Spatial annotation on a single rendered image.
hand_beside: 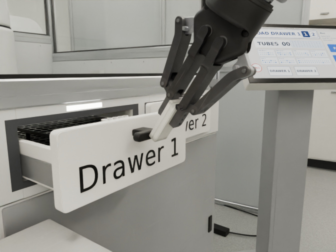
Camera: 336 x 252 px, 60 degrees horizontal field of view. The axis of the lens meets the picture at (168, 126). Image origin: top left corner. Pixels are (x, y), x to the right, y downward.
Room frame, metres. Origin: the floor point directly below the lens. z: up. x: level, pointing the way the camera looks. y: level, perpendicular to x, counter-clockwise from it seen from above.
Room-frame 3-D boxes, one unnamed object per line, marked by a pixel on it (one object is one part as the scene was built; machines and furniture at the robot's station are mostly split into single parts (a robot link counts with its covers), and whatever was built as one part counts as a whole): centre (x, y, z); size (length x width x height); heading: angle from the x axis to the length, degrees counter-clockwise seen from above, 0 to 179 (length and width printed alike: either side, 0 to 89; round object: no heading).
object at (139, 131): (0.45, 0.04, 0.91); 0.07 x 0.04 x 0.01; 143
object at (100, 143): (0.47, 0.06, 0.87); 0.29 x 0.02 x 0.11; 143
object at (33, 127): (0.59, 0.22, 0.87); 0.22 x 0.18 x 0.06; 53
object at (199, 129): (0.79, -0.04, 0.87); 0.29 x 0.02 x 0.11; 143
